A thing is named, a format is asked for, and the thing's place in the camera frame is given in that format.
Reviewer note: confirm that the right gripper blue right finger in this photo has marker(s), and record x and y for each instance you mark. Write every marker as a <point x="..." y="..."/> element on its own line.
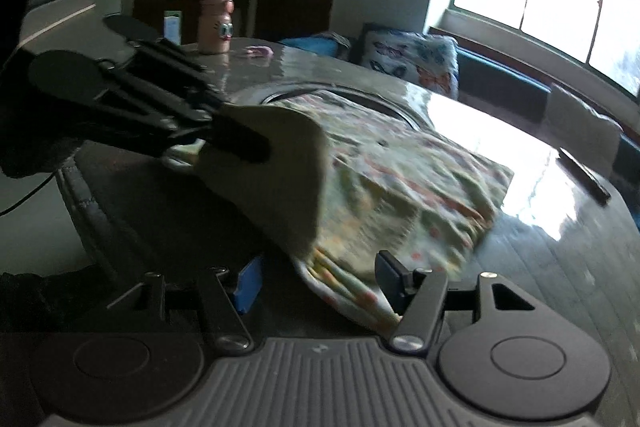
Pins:
<point x="397" y="283"/>

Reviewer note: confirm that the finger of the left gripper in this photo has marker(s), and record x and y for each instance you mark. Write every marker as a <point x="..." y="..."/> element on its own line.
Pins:
<point x="234" y="149"/>

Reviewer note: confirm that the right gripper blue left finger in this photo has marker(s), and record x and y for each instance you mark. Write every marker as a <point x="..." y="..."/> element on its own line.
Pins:
<point x="248" y="286"/>

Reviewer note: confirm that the floral green patterned garment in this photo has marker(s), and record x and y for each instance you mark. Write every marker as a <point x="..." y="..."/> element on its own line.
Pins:
<point x="416" y="194"/>

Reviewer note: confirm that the small pink object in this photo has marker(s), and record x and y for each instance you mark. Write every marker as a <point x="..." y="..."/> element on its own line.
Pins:
<point x="255" y="52"/>

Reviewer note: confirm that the pink cartoon face bottle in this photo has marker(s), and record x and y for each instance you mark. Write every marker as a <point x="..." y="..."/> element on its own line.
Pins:
<point x="215" y="28"/>

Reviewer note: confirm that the blue folded blanket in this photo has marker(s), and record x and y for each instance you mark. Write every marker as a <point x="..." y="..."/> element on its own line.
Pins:
<point x="327" y="43"/>

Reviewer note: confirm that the round recessed table hob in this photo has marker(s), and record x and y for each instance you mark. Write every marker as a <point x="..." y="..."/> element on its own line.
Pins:
<point x="414" y="117"/>

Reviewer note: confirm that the butterfly print pillow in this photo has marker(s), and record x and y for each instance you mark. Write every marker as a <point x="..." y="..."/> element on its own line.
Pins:
<point x="428" y="61"/>

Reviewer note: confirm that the black remote control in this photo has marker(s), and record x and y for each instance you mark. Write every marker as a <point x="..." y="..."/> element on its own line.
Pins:
<point x="584" y="177"/>

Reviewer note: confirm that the teal window bench sofa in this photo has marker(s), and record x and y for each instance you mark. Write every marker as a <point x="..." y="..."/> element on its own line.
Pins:
<point x="517" y="93"/>

